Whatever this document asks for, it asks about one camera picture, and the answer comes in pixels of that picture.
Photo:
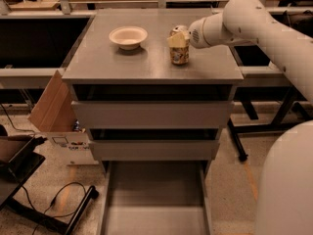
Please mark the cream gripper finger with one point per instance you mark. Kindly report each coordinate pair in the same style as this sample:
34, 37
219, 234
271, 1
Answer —
178, 40

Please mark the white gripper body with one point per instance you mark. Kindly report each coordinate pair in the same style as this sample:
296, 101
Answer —
196, 34

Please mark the orange soda can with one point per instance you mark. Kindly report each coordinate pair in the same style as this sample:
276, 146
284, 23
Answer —
179, 56

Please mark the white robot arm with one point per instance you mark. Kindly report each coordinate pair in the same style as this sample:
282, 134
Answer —
285, 196

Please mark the grey drawer cabinet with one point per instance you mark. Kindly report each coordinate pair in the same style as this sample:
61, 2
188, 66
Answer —
99, 61

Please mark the grey top drawer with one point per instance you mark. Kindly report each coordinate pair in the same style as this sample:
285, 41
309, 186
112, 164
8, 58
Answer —
152, 106

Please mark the grey middle drawer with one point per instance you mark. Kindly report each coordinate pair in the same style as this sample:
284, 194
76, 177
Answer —
154, 144

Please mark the grey open bottom drawer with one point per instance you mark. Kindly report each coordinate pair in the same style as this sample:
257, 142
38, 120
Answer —
155, 198

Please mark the white paper bowl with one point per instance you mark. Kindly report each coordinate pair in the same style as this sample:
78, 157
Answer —
128, 37

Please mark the cardboard box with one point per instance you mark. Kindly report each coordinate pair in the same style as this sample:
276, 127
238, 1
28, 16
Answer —
53, 116

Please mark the black table frame right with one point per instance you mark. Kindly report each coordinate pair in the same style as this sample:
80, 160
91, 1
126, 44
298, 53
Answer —
290, 99

